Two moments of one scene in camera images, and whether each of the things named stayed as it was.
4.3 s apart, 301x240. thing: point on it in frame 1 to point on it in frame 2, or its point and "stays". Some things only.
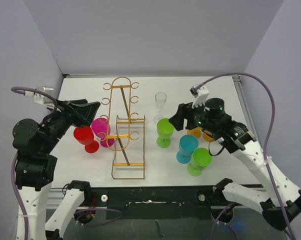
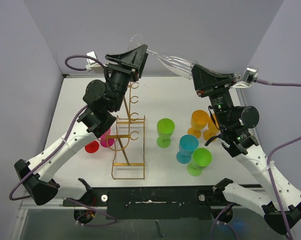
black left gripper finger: [83, 111] to [135, 58]
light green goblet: [165, 129] stays
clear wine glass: [160, 98] to [181, 66]
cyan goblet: [188, 143] stays
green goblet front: [201, 157] stays
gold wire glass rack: [125, 129] stays
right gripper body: [197, 118] to [219, 96]
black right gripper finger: [182, 113] to [204, 78]
